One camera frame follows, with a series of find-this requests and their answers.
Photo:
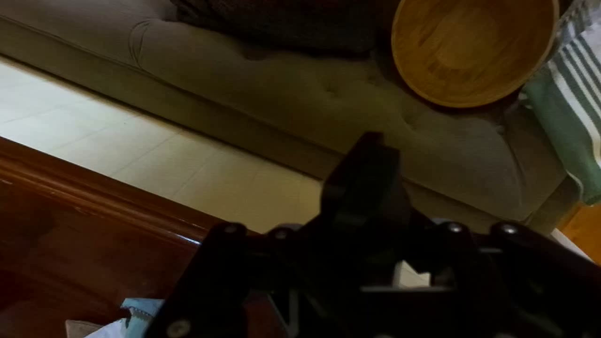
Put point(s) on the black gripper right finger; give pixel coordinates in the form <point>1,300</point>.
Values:
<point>513,281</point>

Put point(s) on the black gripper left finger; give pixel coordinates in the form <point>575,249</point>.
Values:
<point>250,281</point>

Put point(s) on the black remote control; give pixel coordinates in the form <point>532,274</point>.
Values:
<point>363,180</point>

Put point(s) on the wooden counter top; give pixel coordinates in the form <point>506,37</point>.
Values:
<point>63,236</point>

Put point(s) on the round wooden bowl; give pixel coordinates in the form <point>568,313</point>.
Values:
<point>476,48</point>

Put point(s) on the white green striped towel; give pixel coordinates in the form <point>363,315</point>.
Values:
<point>573,105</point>

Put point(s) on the dark grey crumpled blanket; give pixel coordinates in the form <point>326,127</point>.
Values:
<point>282,24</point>

